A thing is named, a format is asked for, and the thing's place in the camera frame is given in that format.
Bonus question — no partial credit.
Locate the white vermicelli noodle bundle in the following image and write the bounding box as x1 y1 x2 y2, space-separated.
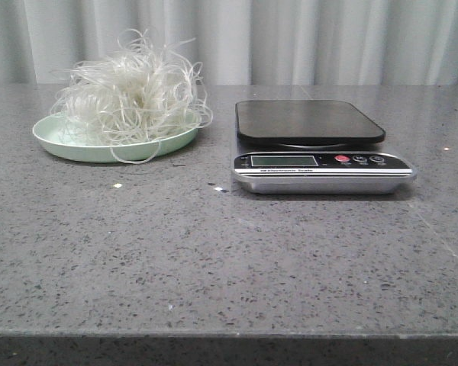
51 30 213 146

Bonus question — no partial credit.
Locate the silver black kitchen scale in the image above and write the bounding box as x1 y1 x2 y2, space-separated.
231 100 417 194

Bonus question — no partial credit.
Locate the white pleated curtain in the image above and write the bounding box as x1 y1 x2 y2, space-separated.
0 0 458 86

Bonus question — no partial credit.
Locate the light green plastic plate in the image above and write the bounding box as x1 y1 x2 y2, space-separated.
33 115 198 164

